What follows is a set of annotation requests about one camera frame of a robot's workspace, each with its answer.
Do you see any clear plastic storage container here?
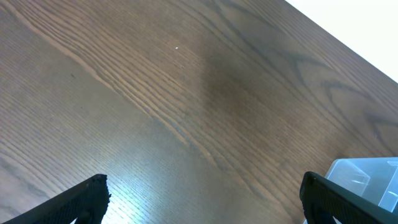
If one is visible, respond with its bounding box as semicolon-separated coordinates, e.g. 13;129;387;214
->
325;157;397;215

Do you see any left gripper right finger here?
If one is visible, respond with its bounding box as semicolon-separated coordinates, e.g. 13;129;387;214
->
300;171;397;224

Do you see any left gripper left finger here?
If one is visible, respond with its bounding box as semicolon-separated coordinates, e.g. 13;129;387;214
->
4;174;111;224

